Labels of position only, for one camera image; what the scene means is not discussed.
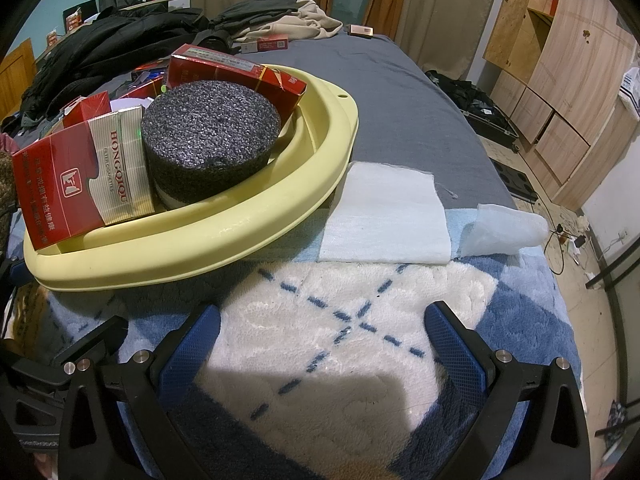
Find grey bedsheet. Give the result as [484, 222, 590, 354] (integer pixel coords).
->
[100, 31, 517, 212]

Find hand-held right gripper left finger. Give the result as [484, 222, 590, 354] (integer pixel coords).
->
[60, 304, 241, 480]

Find dark grey clothing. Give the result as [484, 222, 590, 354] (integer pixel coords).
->
[209, 0, 307, 32]

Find white foam sheet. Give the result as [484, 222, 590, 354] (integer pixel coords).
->
[317, 161, 454, 266]

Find light wooden door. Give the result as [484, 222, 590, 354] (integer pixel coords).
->
[0, 39, 37, 122]

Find black jacket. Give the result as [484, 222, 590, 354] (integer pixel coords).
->
[19, 6, 212, 122]

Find orange curtain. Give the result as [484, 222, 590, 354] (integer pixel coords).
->
[364, 0, 417, 42]

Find beige cloth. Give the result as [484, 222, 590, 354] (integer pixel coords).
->
[231, 0, 344, 44]

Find red and white cigarette carton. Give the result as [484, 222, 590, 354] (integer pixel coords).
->
[12, 106, 157, 252]

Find dark grey foam cylinder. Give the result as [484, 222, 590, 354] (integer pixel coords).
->
[141, 79, 282, 212]

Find white foam pouch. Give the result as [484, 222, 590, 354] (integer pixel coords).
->
[459, 203, 549, 259]

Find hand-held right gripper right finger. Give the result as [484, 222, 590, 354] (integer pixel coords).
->
[424, 301, 591, 480]

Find blue white plush blanket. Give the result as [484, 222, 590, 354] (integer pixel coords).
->
[9, 204, 587, 480]

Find small red cigarette pack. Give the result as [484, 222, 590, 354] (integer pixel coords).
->
[61, 90, 112, 129]

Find blue white hanging bag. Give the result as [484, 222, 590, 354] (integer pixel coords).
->
[619, 66, 640, 122]

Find floor cables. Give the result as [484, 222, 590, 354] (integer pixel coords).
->
[544, 209, 602, 277]

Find wooden wardrobe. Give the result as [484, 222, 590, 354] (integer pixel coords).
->
[481, 0, 640, 202]

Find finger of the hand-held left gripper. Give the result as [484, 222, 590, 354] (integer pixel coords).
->
[0, 256, 27, 302]
[54, 315, 131, 369]

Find black suitcase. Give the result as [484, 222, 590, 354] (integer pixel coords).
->
[424, 69, 522, 152]

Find red white flat box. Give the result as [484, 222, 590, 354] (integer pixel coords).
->
[241, 33, 292, 54]

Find yellow plastic basin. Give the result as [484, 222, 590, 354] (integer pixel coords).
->
[22, 62, 361, 292]

